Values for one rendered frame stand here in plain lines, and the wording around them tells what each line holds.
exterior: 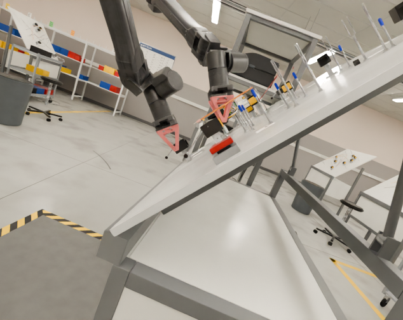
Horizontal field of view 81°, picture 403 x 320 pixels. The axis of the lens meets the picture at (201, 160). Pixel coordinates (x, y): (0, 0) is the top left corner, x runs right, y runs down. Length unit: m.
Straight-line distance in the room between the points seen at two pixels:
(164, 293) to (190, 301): 0.06
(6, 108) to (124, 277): 3.64
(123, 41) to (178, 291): 0.58
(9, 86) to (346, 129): 9.03
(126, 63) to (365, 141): 9.64
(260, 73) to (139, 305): 1.54
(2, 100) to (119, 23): 3.48
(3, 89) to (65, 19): 6.00
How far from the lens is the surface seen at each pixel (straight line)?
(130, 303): 0.61
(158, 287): 0.56
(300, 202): 5.19
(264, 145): 0.43
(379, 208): 4.94
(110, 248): 0.55
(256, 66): 1.78
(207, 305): 0.57
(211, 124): 0.69
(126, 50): 0.66
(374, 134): 10.15
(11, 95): 4.00
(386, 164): 10.65
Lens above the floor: 1.16
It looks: 11 degrees down
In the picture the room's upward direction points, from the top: 22 degrees clockwise
